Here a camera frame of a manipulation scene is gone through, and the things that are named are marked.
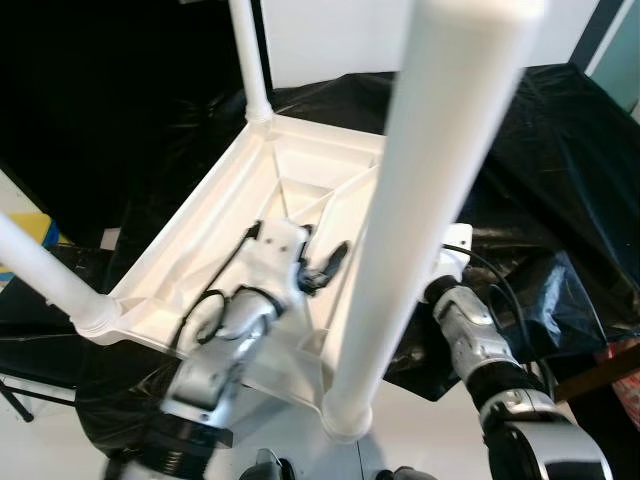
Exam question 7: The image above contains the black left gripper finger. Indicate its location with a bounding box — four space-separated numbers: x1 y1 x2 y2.
312 240 352 293

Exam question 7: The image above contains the white plastic children table top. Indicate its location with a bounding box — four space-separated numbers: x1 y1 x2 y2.
75 110 401 441

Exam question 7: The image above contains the silver robot left leg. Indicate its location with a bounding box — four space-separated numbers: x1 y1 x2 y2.
240 450 296 480

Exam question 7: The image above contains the black shiny table cloth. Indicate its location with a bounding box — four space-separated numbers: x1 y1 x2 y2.
75 62 640 441

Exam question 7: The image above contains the yellow blue foam mat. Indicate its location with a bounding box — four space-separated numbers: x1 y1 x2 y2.
0 210 63 283

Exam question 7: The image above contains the brown wooden table leg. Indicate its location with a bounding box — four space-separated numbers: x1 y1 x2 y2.
545 340 640 401

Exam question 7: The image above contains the black bag with white label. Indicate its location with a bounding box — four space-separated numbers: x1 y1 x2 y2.
0 240 116 401

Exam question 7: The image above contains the pink plastic bag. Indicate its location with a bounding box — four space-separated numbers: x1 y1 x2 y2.
595 340 640 376

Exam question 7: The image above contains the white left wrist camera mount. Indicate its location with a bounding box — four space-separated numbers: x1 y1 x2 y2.
245 222 313 296

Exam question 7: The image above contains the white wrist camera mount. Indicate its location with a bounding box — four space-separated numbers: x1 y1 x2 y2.
245 222 313 296
432 225 474 301

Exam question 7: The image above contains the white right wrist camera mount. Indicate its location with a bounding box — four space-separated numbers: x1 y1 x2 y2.
432 225 474 301

